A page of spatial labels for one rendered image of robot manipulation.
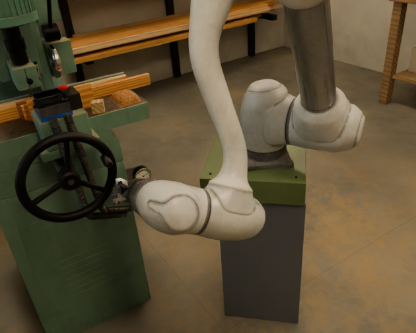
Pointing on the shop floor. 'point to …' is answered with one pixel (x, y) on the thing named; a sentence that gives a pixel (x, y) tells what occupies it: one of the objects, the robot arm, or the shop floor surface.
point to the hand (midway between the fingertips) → (122, 184)
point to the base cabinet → (76, 258)
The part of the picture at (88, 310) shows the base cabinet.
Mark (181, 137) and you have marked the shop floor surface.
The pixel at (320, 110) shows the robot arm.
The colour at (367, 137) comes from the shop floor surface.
